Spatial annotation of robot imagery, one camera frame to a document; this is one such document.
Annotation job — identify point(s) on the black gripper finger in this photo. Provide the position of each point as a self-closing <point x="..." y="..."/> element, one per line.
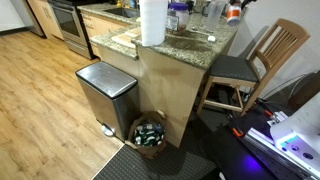
<point x="248" y="4"/>

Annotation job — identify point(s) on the white bottle orange label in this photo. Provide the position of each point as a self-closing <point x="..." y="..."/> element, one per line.
<point x="234" y="15"/>

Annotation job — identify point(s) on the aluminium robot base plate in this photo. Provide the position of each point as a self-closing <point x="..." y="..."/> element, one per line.
<point x="283" y="153"/>

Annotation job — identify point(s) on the white paper towel roll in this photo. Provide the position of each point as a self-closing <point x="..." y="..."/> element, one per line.
<point x="153" y="21"/>

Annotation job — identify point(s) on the brown paper bag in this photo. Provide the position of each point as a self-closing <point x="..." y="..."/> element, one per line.
<point x="148" y="133"/>

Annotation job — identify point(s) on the dark floor mat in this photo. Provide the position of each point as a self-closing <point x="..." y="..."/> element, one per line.
<point x="160" y="163"/>

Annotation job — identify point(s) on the light wooden cutting board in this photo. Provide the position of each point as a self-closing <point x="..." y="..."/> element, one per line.
<point x="125" y="38"/>

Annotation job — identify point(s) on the wooden chair grey cushion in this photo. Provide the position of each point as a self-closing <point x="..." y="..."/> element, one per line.
<point x="233" y="68"/>

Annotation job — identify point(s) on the stainless steel oven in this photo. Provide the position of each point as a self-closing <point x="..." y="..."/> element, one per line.
<point x="71" y="26"/>

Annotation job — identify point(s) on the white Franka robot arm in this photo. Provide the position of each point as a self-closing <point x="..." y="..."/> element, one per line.
<point x="300" y="123"/>

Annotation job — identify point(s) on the kitchen sink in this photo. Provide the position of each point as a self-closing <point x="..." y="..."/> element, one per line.
<point x="123" y="12"/>

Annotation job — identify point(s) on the metal spoon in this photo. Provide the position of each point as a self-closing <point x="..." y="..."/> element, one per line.
<point x="198" y="31"/>

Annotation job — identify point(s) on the stainless steel trash can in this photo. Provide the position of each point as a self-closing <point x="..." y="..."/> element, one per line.
<point x="106" y="96"/>

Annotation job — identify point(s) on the clear jar blue lid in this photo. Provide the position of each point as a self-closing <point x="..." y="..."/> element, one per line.
<point x="178" y="18"/>

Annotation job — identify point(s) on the black robot table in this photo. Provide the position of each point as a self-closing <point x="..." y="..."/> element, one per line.
<point x="233" y="156"/>

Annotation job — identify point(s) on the light wood lower cabinet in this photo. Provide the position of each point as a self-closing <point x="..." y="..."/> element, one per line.
<point x="100" y="26"/>

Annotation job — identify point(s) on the small white case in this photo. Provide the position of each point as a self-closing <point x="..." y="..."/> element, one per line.
<point x="211" y="38"/>

